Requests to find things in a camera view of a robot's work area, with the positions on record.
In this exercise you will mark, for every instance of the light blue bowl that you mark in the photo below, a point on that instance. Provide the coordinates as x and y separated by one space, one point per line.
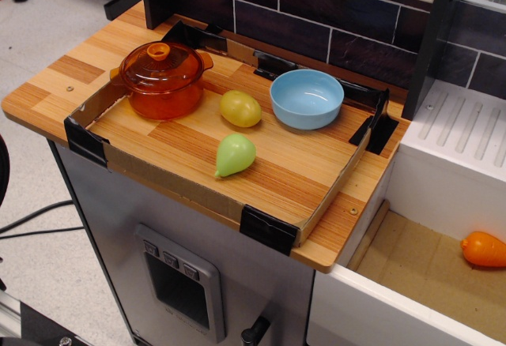
306 99

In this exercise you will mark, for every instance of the orange pot lid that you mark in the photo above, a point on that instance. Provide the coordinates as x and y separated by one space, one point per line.
163 67

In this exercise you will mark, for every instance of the orange toy carrot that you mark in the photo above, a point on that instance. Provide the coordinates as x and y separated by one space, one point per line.
482 249

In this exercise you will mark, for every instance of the orange transparent pot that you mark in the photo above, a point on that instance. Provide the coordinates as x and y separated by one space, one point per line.
163 106

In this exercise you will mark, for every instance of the grey toy dishwasher cabinet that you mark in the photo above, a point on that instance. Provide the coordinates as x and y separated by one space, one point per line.
178 276

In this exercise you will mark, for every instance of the yellow toy potato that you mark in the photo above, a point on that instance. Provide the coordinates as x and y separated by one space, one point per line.
240 109

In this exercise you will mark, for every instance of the green toy pear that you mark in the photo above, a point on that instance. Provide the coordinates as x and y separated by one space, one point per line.
235 153

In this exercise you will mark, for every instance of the black dishwasher knob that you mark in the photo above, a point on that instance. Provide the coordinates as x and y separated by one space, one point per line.
253 335

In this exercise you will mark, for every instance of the cardboard fence with black tape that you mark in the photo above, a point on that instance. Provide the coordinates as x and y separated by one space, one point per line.
299 180

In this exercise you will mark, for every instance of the white toy sink unit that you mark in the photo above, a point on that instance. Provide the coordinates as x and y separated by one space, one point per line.
401 278

